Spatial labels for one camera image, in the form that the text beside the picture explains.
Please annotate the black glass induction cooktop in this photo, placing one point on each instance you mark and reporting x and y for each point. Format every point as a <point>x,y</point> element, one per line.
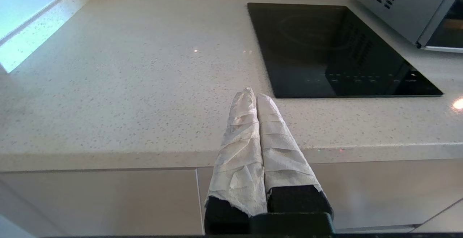
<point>325,53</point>

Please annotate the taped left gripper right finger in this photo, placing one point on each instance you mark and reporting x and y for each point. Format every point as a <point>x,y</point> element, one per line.
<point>282,158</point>

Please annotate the silver microwave oven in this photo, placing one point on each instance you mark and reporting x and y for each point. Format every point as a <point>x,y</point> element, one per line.
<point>405,6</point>

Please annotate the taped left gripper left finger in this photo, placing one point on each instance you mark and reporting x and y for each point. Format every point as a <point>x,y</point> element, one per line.
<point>238,158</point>

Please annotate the dark glass microwave door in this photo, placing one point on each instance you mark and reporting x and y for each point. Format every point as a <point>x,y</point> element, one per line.
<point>448,32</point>

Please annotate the angled grey cabinet front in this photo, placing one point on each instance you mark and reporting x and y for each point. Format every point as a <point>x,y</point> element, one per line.
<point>443,220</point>

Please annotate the wide grey cabinet front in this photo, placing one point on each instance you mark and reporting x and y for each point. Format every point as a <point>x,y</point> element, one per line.
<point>101,203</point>

